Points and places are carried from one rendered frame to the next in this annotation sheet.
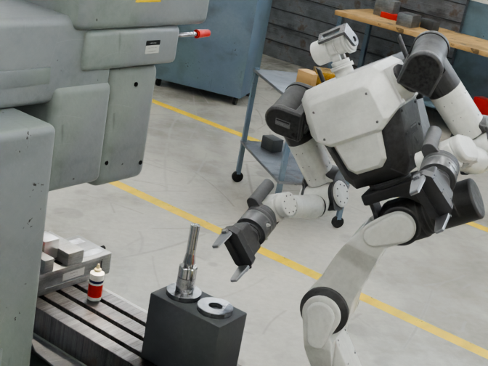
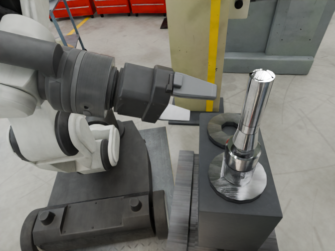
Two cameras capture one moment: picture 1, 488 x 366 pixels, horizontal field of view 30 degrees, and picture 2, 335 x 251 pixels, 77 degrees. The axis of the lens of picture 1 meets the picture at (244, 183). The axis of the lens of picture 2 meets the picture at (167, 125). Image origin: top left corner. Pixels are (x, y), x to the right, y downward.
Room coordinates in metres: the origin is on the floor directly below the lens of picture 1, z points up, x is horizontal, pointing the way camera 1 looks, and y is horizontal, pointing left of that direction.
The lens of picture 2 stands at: (2.23, 0.23, 1.42)
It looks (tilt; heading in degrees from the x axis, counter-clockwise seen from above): 45 degrees down; 251
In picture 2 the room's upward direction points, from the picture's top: 8 degrees counter-clockwise
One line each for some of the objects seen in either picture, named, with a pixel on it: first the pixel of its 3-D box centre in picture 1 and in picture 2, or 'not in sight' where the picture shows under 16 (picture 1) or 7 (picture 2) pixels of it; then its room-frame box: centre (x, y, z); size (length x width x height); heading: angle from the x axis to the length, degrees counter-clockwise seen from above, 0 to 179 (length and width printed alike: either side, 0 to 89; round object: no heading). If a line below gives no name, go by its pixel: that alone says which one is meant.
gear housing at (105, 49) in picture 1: (99, 35); not in sight; (2.25, 0.42, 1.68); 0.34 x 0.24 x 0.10; 147
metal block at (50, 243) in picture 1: (44, 245); not in sight; (2.37, 0.53, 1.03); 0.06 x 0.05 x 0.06; 55
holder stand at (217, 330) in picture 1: (193, 332); (227, 178); (2.05, 0.06, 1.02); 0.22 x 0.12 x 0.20; 59
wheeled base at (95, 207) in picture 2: not in sight; (100, 164); (2.35, -0.47, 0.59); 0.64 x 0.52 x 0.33; 72
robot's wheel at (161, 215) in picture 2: not in sight; (161, 213); (2.18, -0.15, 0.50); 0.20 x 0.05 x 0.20; 72
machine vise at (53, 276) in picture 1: (50, 261); not in sight; (2.39, 0.51, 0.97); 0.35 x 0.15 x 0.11; 145
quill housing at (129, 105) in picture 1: (100, 114); not in sight; (2.28, 0.40, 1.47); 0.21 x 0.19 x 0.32; 57
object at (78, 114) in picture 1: (44, 123); not in sight; (2.12, 0.51, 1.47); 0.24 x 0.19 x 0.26; 57
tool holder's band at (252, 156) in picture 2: (188, 267); (243, 148); (2.08, 0.10, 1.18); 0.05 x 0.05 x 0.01
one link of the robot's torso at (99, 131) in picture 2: not in sight; (95, 148); (2.34, -0.50, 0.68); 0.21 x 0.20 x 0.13; 72
